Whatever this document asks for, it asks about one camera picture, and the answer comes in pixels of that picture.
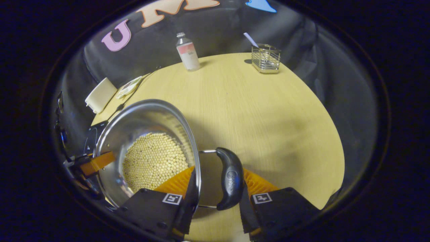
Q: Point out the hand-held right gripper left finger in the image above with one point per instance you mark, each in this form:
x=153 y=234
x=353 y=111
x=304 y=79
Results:
x=151 y=211

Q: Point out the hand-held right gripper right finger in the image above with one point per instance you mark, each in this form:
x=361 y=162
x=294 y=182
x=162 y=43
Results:
x=285 y=208

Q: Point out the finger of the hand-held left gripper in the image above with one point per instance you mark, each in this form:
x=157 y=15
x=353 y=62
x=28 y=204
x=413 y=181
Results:
x=97 y=163
x=86 y=186

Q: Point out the black induction cooktop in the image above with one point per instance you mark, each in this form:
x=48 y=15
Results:
x=95 y=137

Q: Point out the pile of soybeans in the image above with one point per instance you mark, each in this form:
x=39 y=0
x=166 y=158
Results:
x=151 y=161

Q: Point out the stainless steel pot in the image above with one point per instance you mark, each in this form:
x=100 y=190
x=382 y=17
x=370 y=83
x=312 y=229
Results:
x=144 y=117

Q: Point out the white toaster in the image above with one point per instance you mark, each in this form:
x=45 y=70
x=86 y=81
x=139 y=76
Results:
x=100 y=95

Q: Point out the white divided bean dish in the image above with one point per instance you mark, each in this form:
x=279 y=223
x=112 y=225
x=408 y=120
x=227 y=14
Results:
x=129 y=87

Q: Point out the clear bottle with pink label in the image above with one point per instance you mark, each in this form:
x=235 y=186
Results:
x=188 y=53

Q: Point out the striped straw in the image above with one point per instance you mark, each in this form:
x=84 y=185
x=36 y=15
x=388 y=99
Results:
x=251 y=39

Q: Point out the black backdrop cloth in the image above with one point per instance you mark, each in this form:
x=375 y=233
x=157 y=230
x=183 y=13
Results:
x=218 y=27

